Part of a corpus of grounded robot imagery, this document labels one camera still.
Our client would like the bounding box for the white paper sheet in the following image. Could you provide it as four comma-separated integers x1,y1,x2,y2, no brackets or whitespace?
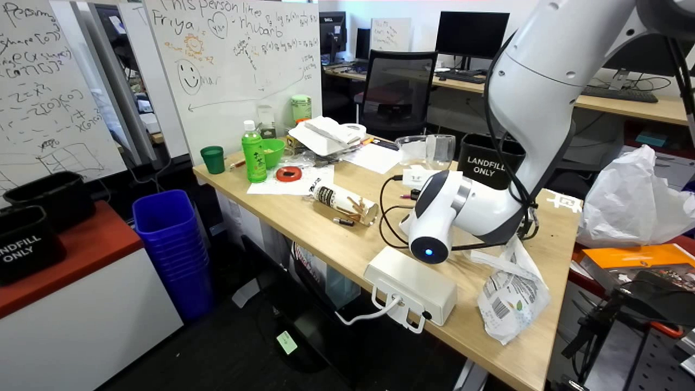
343,142,403,175
247,165,335,196

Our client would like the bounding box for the green drink bottle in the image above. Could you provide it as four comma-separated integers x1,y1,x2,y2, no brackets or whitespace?
241,120,268,184

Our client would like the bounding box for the white cable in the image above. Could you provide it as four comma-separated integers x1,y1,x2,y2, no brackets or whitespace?
334,295,403,327

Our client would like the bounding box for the large whiteboard with smiley drawing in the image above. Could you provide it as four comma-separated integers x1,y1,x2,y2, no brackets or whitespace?
142,0,323,165

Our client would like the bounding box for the clear plastic jar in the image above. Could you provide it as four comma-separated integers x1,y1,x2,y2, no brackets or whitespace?
256,104,277,140

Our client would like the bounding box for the small whiteboard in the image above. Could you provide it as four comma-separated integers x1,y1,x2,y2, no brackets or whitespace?
370,17,412,54

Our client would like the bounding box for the black office chair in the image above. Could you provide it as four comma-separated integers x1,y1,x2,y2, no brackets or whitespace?
354,49,439,140

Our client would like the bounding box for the large white plastic bag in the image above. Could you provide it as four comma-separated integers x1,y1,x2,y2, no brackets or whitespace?
576,144,695,249

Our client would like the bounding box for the jar with green lid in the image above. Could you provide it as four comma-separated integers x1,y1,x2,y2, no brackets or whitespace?
290,94,313,123

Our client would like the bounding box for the white cabinet with red top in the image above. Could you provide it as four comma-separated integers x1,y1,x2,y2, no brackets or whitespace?
0,200,185,391

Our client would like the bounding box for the plain black bin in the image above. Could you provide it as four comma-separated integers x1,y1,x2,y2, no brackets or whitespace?
2,171,97,233

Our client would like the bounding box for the long wooden desk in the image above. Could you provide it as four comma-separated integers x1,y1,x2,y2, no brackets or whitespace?
324,64,690,127

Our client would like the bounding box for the black keyboard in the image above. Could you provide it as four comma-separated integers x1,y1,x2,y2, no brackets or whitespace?
437,70,487,84
580,85,659,104

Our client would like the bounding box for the green plastic cup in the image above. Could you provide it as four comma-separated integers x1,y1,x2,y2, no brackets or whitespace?
200,146,226,175

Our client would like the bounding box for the black bin with white lettering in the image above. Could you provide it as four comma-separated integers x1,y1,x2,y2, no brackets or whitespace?
457,133,527,191
0,205,67,287

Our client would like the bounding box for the printed white plastic bag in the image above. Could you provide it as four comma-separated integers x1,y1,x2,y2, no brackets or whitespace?
468,236,551,346

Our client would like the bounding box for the green bowl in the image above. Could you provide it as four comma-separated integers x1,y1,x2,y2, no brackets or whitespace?
262,138,286,169

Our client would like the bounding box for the whiteboard with formulas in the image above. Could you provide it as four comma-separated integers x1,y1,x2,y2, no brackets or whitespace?
0,0,129,192

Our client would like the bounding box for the white rectangular box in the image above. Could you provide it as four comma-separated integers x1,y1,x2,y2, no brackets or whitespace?
363,245,458,327

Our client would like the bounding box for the black monitor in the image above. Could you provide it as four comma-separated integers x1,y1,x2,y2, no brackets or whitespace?
435,11,510,70
602,33,695,78
319,11,348,64

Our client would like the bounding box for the small white box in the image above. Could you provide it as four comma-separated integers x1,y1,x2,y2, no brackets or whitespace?
402,168,441,191

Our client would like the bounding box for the open white cardboard box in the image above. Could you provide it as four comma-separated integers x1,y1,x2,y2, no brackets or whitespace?
287,115,368,157

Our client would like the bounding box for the clear wine glass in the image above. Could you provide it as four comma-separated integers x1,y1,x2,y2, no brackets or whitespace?
426,134,457,172

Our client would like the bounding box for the stack of blue bins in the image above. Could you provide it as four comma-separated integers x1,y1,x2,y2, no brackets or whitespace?
131,188,216,322

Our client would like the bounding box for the orange book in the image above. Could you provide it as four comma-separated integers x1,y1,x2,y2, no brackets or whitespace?
572,243,695,289

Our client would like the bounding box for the black cable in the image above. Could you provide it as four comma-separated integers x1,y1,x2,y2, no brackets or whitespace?
378,174,420,250

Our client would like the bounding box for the clear plastic container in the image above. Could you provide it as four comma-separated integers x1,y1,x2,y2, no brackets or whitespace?
395,135,429,167

